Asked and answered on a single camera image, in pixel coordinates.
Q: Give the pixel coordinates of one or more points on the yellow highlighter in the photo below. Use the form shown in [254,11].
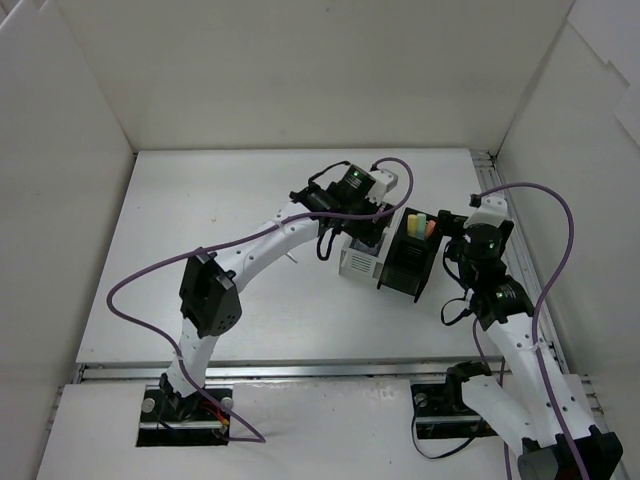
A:
[412,225]

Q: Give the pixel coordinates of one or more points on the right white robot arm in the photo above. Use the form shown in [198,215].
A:
[545,426]

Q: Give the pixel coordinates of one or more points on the green highlighter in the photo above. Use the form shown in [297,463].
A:
[421,225]

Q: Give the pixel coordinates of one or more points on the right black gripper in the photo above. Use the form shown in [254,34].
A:
[451,223]

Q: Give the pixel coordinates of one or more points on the small clear glitter jar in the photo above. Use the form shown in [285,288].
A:
[363,248]

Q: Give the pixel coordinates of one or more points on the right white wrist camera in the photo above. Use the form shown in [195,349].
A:
[489,210]

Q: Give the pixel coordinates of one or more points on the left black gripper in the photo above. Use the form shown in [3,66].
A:
[373,232]

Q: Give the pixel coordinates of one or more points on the white slotted pen holder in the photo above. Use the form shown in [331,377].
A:
[361,267]

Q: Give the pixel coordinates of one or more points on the black slotted pen holder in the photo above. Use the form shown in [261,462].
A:
[410,259]

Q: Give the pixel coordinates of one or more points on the orange capped glue stick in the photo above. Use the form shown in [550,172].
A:
[430,227]

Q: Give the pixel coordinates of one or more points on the aluminium front rail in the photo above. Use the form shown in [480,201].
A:
[229,373]

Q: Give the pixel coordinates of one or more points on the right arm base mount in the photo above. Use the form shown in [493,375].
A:
[440,414]

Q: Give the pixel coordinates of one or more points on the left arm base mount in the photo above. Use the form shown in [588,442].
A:
[197,423]

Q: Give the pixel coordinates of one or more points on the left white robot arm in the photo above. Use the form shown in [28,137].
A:
[212,282]

